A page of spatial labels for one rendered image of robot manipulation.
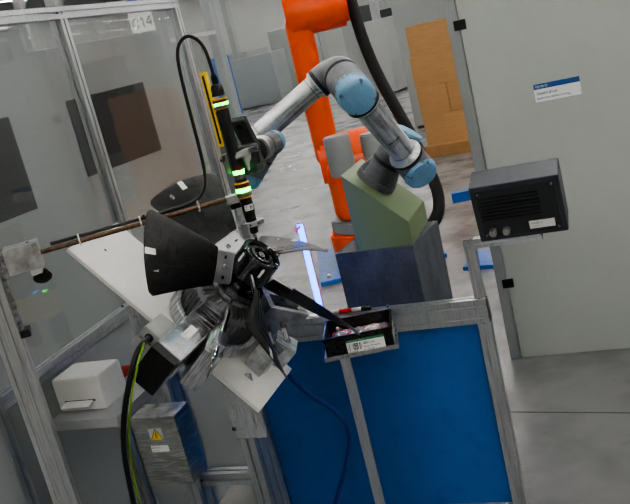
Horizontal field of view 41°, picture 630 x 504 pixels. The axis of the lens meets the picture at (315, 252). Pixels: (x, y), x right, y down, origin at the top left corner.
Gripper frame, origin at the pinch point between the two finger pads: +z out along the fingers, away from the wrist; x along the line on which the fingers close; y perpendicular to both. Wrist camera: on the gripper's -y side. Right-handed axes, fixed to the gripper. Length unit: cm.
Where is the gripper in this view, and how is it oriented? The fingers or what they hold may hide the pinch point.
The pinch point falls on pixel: (229, 156)
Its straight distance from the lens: 233.7
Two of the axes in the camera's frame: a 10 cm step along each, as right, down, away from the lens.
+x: -9.2, 1.3, 3.6
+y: 2.2, 9.4, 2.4
